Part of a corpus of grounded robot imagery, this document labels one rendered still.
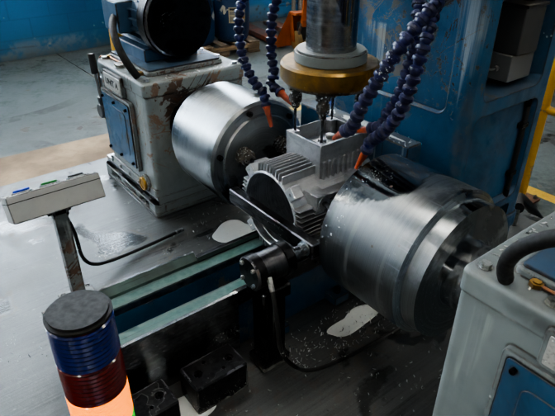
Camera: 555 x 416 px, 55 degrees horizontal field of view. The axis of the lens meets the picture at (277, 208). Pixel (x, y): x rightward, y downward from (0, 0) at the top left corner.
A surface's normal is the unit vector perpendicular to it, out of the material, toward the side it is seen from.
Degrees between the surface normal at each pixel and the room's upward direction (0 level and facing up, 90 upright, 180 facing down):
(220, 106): 28
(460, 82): 90
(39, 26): 90
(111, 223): 0
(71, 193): 66
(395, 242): 54
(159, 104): 90
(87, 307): 0
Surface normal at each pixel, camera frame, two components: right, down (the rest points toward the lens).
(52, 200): 0.56, 0.03
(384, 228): -0.61, -0.30
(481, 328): -0.79, 0.31
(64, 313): 0.00, -0.86
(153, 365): 0.61, 0.40
